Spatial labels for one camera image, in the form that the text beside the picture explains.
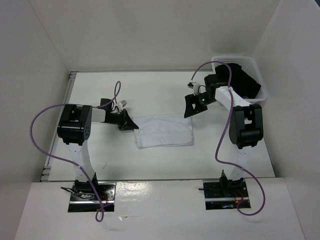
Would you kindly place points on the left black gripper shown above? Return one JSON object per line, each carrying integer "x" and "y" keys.
{"x": 126, "y": 123}

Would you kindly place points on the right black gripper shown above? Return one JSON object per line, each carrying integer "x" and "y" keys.
{"x": 189, "y": 111}

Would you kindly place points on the white skirt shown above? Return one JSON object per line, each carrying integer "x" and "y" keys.
{"x": 163, "y": 130}

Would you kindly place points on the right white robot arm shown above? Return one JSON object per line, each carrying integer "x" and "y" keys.
{"x": 244, "y": 123}

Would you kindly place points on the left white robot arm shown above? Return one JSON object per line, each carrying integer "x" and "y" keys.
{"x": 74, "y": 128}

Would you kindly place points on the black skirt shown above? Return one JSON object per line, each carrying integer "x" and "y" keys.
{"x": 243, "y": 84}

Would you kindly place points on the white plastic basket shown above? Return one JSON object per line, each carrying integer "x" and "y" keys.
{"x": 250, "y": 66}

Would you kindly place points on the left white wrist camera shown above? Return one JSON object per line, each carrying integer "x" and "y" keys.
{"x": 120, "y": 106}

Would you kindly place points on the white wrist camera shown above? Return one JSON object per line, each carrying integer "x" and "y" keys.
{"x": 195, "y": 86}
{"x": 120, "y": 106}

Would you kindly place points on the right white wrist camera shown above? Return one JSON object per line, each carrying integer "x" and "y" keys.
{"x": 195, "y": 86}

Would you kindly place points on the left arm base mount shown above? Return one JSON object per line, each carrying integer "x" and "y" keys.
{"x": 82, "y": 201}

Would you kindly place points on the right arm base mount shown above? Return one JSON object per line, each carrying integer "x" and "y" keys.
{"x": 225, "y": 193}

